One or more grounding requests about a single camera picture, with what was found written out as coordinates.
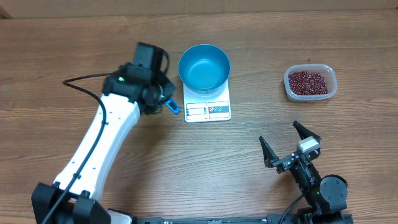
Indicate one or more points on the clear plastic container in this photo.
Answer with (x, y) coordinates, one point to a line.
(324, 70)

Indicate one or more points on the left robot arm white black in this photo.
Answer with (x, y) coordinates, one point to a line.
(131, 91)

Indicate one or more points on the red scoop blue handle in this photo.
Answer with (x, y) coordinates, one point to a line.
(173, 106)

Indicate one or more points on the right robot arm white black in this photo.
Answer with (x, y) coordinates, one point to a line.
(322, 199)

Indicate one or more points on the white kitchen scale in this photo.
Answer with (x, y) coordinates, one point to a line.
(207, 107)

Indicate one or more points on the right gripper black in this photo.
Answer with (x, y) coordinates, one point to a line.
(283, 163)

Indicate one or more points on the red beans in container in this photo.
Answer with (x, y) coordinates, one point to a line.
(307, 83)

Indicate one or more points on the blue bowl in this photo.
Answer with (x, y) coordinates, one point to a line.
(204, 68)

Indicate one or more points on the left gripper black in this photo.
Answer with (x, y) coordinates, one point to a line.
(170, 88)

